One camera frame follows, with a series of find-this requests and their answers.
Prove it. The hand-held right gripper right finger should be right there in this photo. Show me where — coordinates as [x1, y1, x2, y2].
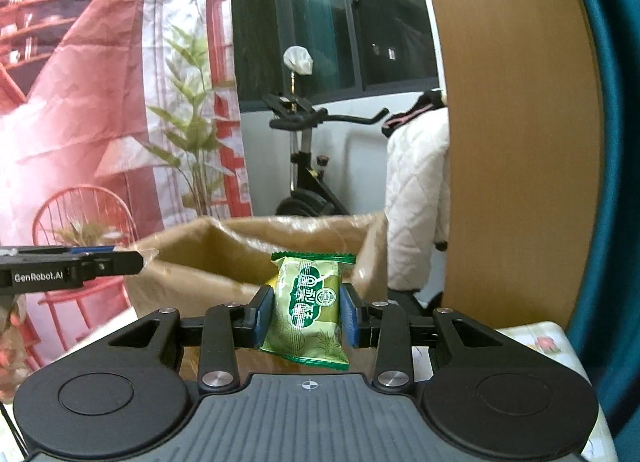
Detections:
[340, 285, 506, 393]

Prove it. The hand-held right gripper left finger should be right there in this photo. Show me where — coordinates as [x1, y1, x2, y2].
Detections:
[107, 286, 276, 392]

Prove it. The red printed backdrop cloth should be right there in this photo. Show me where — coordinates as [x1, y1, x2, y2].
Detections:
[0, 0, 254, 404]

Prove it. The brown cardboard box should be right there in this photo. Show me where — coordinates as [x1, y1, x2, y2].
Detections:
[125, 212, 392, 379]

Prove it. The olive green snack packet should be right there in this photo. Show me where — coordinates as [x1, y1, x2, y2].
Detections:
[259, 252, 357, 372]

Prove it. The white quilted jacket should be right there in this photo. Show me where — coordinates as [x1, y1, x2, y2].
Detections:
[385, 107, 451, 293]

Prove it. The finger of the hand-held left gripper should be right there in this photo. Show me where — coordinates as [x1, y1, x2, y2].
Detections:
[65, 246, 146, 277]

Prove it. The black garment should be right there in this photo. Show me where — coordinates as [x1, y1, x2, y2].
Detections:
[381, 89, 448, 139]

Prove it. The black exercise bike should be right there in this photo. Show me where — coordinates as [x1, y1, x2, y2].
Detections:
[261, 92, 446, 319]

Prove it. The checkered tablecloth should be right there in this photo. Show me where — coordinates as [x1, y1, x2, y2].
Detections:
[0, 309, 621, 462]

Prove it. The dark window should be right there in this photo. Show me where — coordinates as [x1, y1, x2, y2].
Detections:
[179, 0, 441, 104]

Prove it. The teal curtain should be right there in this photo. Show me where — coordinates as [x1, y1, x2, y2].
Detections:
[557, 0, 640, 443]

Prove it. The plastic-covered bike seat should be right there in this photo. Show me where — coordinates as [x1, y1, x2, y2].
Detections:
[282, 46, 314, 77]

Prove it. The wooden board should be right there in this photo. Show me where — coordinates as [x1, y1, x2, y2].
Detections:
[415, 0, 604, 331]

